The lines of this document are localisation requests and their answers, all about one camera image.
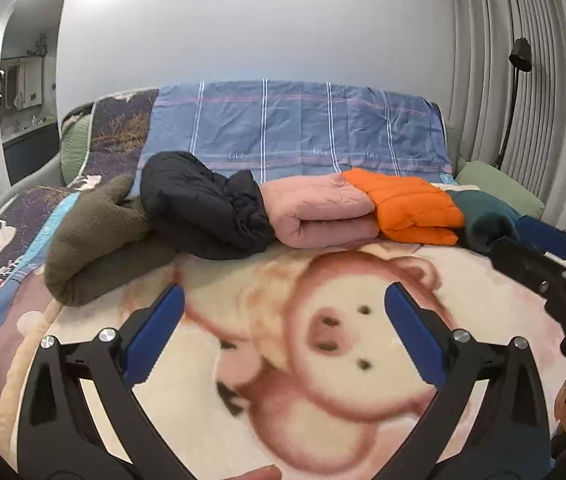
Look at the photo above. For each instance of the olive fleece garment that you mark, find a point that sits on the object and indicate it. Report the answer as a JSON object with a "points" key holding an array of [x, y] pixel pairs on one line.
{"points": [[104, 242]]}

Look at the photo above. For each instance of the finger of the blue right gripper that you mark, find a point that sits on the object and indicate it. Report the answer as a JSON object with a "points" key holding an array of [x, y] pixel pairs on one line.
{"points": [[535, 233]]}

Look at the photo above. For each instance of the cream bear print blanket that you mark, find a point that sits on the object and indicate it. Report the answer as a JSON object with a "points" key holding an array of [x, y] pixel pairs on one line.
{"points": [[288, 357]]}

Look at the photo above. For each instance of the grey pleated curtain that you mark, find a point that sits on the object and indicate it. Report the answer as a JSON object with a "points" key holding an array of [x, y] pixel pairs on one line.
{"points": [[484, 33]]}

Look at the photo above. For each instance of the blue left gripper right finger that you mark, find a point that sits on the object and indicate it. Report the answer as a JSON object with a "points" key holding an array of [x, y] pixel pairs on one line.
{"points": [[421, 331]]}

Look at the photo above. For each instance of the dark bathroom vanity cabinet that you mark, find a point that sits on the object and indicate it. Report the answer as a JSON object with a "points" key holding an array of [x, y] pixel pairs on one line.
{"points": [[29, 151]]}

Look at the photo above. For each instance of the orange folded puffer jacket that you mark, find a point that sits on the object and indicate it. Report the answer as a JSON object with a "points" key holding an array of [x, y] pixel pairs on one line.
{"points": [[409, 210]]}

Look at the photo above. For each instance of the blue plaid quilt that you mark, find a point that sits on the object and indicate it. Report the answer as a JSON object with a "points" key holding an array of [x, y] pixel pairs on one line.
{"points": [[277, 129]]}

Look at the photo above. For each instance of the dark teal folded garment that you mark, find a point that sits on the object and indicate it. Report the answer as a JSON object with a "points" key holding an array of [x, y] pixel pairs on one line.
{"points": [[486, 220]]}

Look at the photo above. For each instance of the green pillow at left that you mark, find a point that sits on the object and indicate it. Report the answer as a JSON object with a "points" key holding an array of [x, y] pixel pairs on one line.
{"points": [[74, 145]]}

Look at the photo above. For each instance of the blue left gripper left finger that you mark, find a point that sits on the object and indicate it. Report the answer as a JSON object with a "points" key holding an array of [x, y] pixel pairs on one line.
{"points": [[146, 332]]}

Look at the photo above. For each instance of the green pillow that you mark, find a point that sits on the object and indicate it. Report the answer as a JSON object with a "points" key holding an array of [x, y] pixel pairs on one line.
{"points": [[496, 183], [74, 145]]}

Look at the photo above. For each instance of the pink folded quilted garment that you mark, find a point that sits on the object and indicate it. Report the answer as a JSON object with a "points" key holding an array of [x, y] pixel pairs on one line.
{"points": [[310, 212]]}

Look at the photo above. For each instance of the dark patterned bed sheet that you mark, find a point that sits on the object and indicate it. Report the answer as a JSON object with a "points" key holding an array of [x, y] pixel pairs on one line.
{"points": [[28, 221]]}

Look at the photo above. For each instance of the black puffer jacket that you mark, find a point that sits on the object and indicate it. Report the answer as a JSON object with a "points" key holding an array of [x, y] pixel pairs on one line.
{"points": [[199, 211]]}

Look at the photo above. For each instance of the black floor lamp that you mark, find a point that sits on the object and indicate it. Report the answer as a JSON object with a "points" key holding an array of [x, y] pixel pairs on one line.
{"points": [[521, 61]]}

